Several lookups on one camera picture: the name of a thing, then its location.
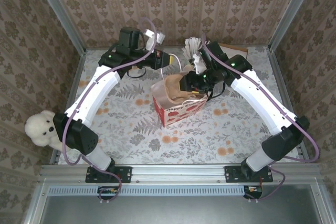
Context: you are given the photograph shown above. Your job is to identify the floral patterned table cover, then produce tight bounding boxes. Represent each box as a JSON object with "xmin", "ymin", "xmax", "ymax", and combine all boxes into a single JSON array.
[{"xmin": 56, "ymin": 46, "xmax": 302, "ymax": 166}]

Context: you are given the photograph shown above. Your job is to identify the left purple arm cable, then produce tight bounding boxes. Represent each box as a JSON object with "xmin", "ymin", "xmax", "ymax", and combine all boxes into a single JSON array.
[{"xmin": 61, "ymin": 17, "xmax": 158, "ymax": 204}]

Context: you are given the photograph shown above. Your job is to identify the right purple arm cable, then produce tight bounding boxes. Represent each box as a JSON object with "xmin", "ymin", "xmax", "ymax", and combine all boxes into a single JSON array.
[{"xmin": 201, "ymin": 34, "xmax": 320, "ymax": 204}]

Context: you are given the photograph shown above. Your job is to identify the white teddy bear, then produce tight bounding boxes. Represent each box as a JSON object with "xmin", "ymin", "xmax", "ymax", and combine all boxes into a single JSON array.
[{"xmin": 24, "ymin": 110, "xmax": 71, "ymax": 154}]

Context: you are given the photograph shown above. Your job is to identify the white paper napkins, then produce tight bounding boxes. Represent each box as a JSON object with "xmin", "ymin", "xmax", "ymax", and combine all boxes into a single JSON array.
[{"xmin": 223, "ymin": 45, "xmax": 247, "ymax": 53}]

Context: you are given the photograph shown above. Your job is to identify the aluminium side rail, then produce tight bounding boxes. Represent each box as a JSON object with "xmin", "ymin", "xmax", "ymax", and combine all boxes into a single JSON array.
[
  {"xmin": 267, "ymin": 47, "xmax": 311, "ymax": 163},
  {"xmin": 49, "ymin": 48, "xmax": 87, "ymax": 166}
]

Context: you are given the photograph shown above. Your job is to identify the aluminium front frame rail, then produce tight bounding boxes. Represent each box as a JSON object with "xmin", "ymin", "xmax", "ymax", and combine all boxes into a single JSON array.
[{"xmin": 39, "ymin": 163, "xmax": 321, "ymax": 183}]

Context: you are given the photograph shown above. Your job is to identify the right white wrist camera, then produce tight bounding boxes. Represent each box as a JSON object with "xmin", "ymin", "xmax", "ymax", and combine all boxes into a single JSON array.
[{"xmin": 192, "ymin": 52, "xmax": 208, "ymax": 75}]

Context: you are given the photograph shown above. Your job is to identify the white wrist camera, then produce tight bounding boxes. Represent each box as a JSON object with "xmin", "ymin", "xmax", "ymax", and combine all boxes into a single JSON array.
[
  {"xmin": 192, "ymin": 52, "xmax": 208, "ymax": 75},
  {"xmin": 143, "ymin": 28, "xmax": 166, "ymax": 51}
]

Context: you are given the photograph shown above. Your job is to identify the grey slotted cable duct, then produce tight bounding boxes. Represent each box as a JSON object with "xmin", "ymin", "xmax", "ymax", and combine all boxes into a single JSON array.
[{"xmin": 48, "ymin": 185, "xmax": 247, "ymax": 196}]

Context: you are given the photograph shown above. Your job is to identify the white red printed paper bag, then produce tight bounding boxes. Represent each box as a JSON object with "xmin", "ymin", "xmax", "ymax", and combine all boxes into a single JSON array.
[{"xmin": 151, "ymin": 54, "xmax": 211, "ymax": 128}]

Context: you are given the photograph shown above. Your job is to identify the brown cardboard napkin box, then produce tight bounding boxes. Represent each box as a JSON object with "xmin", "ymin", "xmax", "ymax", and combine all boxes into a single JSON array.
[{"xmin": 217, "ymin": 42, "xmax": 249, "ymax": 54}]

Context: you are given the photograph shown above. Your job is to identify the grey metal panel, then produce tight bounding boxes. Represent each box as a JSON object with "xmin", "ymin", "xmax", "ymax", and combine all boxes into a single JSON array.
[{"xmin": 23, "ymin": 179, "xmax": 336, "ymax": 224}]

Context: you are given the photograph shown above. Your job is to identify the aluminium frame post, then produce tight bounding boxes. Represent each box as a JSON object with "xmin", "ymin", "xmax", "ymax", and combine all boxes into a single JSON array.
[
  {"xmin": 267, "ymin": 0, "xmax": 320, "ymax": 51},
  {"xmin": 31, "ymin": 0, "xmax": 87, "ymax": 55}
]

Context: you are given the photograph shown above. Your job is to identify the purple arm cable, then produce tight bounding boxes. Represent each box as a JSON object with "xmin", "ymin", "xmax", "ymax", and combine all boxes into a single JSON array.
[
  {"xmin": 201, "ymin": 34, "xmax": 320, "ymax": 204},
  {"xmin": 61, "ymin": 17, "xmax": 158, "ymax": 204}
]

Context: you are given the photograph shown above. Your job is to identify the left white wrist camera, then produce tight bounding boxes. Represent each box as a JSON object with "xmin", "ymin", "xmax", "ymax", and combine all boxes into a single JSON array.
[{"xmin": 143, "ymin": 28, "xmax": 166, "ymax": 51}]

